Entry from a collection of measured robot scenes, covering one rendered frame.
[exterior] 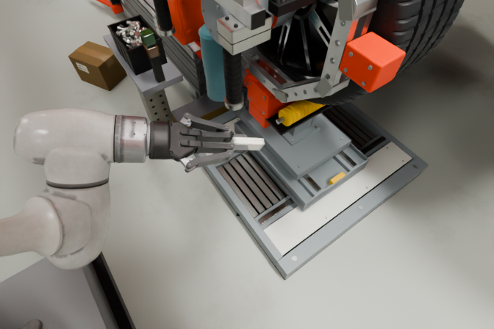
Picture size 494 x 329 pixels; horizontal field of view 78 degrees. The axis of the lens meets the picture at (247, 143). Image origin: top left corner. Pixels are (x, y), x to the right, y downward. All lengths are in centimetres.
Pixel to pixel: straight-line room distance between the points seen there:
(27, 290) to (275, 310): 77
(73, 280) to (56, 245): 38
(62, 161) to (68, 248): 15
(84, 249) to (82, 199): 9
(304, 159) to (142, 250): 75
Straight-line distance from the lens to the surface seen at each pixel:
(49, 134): 59
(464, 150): 189
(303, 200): 123
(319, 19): 87
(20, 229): 59
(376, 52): 66
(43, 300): 99
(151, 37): 112
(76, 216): 60
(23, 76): 234
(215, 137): 64
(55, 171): 60
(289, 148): 128
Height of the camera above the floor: 125
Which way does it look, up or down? 53 degrees down
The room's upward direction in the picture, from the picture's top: straight up
